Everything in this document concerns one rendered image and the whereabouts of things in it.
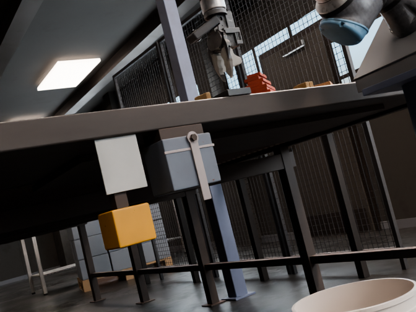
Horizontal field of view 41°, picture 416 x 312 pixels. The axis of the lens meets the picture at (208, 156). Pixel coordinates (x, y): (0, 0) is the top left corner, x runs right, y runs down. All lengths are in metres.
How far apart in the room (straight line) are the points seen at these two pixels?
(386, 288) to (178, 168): 0.63
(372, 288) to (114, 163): 0.75
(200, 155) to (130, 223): 0.24
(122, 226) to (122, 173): 0.12
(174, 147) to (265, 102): 0.33
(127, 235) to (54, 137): 0.25
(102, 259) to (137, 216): 5.49
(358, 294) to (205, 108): 0.64
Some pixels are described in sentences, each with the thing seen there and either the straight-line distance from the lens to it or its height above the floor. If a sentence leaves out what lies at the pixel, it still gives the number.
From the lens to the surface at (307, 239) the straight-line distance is 2.93.
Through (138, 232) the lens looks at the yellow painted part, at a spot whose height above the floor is 0.64.
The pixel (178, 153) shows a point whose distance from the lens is 1.25.
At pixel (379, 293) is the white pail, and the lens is 1.53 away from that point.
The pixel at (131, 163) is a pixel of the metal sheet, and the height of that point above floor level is 0.79.
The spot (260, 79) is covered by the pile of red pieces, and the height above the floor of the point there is 1.18.
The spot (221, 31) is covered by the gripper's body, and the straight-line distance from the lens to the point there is 1.68.
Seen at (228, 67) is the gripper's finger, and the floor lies 1.04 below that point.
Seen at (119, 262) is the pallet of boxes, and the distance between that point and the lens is 6.69.
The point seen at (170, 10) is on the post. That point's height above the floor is 2.01.
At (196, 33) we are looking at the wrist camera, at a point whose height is 1.15.
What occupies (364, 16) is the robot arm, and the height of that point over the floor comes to 1.02.
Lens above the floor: 0.67
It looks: 5 degrees up
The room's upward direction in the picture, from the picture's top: 14 degrees counter-clockwise
